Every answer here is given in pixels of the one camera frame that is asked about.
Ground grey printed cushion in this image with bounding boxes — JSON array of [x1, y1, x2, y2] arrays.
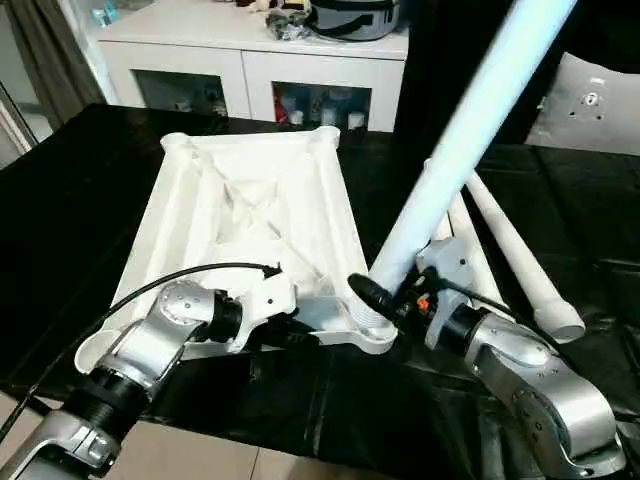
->
[[523, 51, 640, 152]]

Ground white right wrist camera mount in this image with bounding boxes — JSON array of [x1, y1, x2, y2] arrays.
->
[[416, 238, 477, 352]]

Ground black work mat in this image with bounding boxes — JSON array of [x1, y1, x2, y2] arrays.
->
[[0, 101, 640, 460]]

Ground white glass-door cabinet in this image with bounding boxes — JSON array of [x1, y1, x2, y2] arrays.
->
[[96, 0, 410, 135]]

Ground black sofa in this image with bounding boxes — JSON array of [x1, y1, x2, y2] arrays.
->
[[393, 0, 640, 152]]

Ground white plastic table leg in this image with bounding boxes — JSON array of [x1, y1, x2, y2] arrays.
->
[[451, 191, 505, 307], [368, 0, 580, 302], [422, 157, 475, 251], [463, 169, 587, 345]]

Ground brown curtain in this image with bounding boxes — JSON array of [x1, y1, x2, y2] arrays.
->
[[8, 0, 107, 120]]

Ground white plastic table top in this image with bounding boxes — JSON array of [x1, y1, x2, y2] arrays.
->
[[73, 125, 402, 377]]

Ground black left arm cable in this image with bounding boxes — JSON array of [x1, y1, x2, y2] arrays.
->
[[0, 261, 282, 444]]

